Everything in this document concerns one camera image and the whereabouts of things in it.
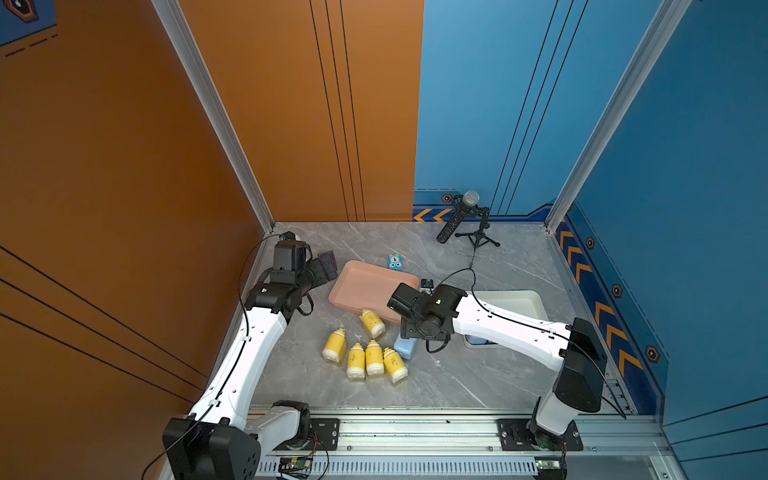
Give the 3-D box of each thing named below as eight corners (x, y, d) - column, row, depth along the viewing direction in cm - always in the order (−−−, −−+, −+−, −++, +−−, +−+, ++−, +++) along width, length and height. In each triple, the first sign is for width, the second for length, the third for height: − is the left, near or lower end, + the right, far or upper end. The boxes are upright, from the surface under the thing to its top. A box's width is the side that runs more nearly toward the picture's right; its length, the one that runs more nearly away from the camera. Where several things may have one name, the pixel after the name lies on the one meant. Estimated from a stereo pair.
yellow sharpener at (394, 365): (394, 387, 82) (394, 378, 76) (379, 362, 87) (378, 352, 80) (407, 378, 84) (408, 369, 78) (392, 354, 88) (392, 344, 82)
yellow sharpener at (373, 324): (375, 344, 90) (374, 333, 84) (359, 327, 93) (356, 315, 87) (385, 335, 92) (385, 323, 86) (369, 318, 95) (367, 306, 89)
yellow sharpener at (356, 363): (349, 383, 83) (346, 374, 77) (352, 352, 88) (349, 342, 83) (365, 383, 83) (363, 374, 77) (367, 352, 88) (365, 342, 82)
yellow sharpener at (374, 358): (366, 377, 83) (365, 370, 78) (368, 348, 89) (367, 339, 84) (384, 377, 83) (383, 370, 78) (384, 348, 89) (384, 339, 84)
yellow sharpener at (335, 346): (326, 366, 87) (321, 356, 81) (330, 339, 92) (326, 328, 86) (346, 366, 87) (342, 356, 81) (348, 339, 92) (345, 328, 86)
